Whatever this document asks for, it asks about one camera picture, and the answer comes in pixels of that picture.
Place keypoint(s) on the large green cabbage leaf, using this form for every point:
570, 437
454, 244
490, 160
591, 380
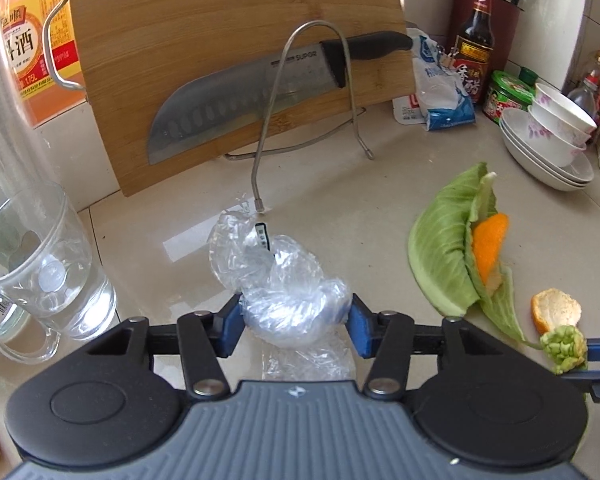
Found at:
440, 250

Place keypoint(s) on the orange cooking wine jug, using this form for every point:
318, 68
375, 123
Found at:
30, 60

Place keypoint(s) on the green lid jar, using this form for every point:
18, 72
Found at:
505, 100

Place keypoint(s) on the curled orange peel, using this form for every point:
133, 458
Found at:
490, 245

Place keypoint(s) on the wooden cutting board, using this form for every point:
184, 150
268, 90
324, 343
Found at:
180, 25

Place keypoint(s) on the white plate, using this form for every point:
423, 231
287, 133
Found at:
582, 178
570, 187
515, 130

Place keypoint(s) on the wide orange peel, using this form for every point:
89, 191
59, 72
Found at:
555, 310

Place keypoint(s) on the white floral bowl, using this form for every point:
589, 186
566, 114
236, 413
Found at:
555, 154
542, 127
565, 110

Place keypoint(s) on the thin green cabbage leaf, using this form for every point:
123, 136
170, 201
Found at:
562, 347

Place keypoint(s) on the dark vinegar bottle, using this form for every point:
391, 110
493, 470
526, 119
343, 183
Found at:
472, 50

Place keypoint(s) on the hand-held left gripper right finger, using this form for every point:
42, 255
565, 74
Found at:
358, 325

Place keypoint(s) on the clear plastic wrap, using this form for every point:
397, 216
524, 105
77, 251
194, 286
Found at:
290, 300

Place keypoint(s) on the green cap container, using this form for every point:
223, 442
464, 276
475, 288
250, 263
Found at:
527, 75

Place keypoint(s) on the clear bottle red cap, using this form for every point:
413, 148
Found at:
580, 97

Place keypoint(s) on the clear glass mug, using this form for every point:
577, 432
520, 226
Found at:
55, 270

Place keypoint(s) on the metal binder clip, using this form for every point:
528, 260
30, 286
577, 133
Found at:
448, 57

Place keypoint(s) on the dark red knife block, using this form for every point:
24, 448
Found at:
507, 35

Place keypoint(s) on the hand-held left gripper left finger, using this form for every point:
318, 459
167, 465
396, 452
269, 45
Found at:
230, 325

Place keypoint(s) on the blue and white salt bag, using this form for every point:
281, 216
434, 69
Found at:
440, 100

